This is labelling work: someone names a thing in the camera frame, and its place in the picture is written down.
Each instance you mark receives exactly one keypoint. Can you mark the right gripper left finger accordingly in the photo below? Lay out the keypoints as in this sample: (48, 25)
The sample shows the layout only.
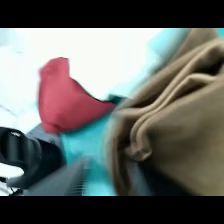
(68, 181)

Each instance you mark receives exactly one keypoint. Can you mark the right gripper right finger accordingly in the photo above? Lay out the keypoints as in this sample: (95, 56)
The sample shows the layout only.
(138, 181)

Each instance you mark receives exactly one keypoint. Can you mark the brown garment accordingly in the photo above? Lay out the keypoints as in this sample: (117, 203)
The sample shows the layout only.
(180, 126)

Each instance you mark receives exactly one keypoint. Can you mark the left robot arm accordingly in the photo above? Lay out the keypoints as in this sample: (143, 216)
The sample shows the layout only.
(16, 148)

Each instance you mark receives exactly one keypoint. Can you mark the dark grey garment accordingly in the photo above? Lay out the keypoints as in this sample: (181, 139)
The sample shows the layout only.
(50, 153)

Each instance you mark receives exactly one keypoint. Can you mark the teal garment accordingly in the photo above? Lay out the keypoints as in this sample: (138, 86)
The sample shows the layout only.
(85, 143)

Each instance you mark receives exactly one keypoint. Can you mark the red garment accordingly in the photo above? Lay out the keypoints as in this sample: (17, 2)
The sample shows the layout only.
(63, 100)

